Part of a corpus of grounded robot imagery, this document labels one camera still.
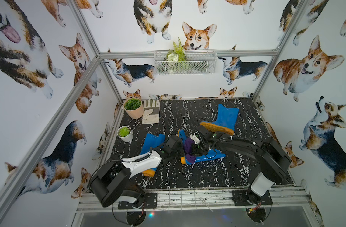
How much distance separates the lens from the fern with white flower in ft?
2.69

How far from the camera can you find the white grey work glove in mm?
1093

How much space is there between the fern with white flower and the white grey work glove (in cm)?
36
